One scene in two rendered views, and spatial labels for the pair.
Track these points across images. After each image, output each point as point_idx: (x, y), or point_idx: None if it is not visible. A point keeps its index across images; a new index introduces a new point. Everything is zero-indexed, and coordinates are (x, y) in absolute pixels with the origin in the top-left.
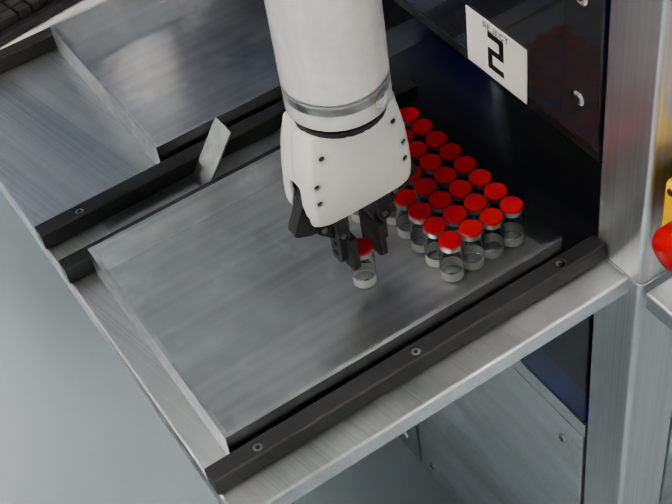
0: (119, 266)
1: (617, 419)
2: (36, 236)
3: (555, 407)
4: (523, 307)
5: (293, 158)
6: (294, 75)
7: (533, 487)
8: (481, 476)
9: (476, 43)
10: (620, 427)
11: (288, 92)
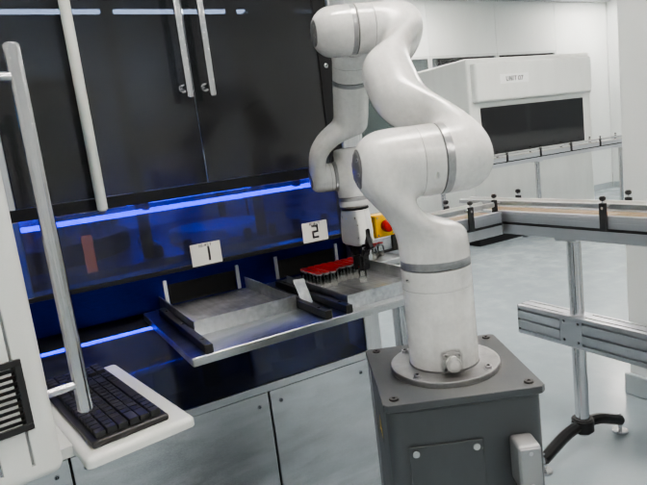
0: None
1: (376, 328)
2: (323, 321)
3: (355, 361)
4: None
5: (366, 218)
6: None
7: (352, 426)
8: (327, 471)
9: (307, 234)
10: (378, 330)
11: (362, 194)
